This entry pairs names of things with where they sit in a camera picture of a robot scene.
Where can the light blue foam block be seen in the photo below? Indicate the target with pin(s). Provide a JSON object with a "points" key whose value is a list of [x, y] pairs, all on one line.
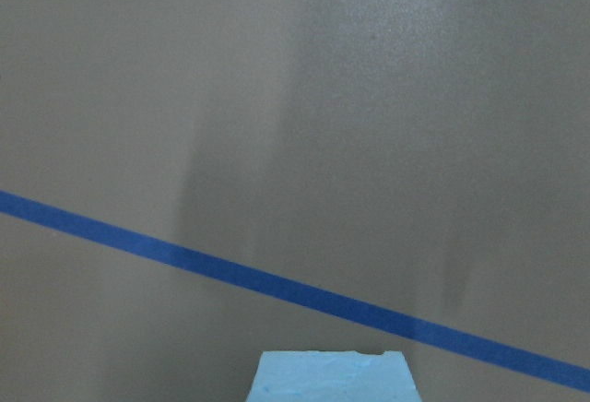
{"points": [[333, 376]]}

